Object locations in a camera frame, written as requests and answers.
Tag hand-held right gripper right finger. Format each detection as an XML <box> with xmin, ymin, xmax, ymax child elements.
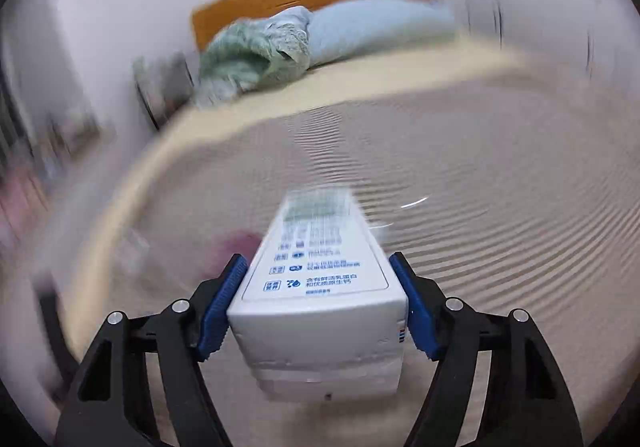
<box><xmin>388</xmin><ymin>251</ymin><xmax>585</xmax><ymax>447</ymax></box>

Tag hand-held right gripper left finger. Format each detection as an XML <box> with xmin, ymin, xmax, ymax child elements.
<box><xmin>54</xmin><ymin>254</ymin><xmax>250</xmax><ymax>447</ymax></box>

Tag white milk carton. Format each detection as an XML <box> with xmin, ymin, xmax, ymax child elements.
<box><xmin>226</xmin><ymin>184</ymin><xmax>410</xmax><ymax>401</ymax></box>

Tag brown checkered blanket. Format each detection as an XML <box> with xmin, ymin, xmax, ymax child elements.
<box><xmin>117</xmin><ymin>76</ymin><xmax>640</xmax><ymax>447</ymax></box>

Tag cream mattress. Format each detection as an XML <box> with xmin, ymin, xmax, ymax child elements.
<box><xmin>65</xmin><ymin>34</ymin><xmax>640</xmax><ymax>363</ymax></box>

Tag green patterned quilt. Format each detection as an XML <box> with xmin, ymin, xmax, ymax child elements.
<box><xmin>192</xmin><ymin>6</ymin><xmax>314</xmax><ymax>106</ymax></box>

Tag light blue pillow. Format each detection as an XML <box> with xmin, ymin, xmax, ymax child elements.
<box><xmin>304</xmin><ymin>0</ymin><xmax>456</xmax><ymax>68</ymax></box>

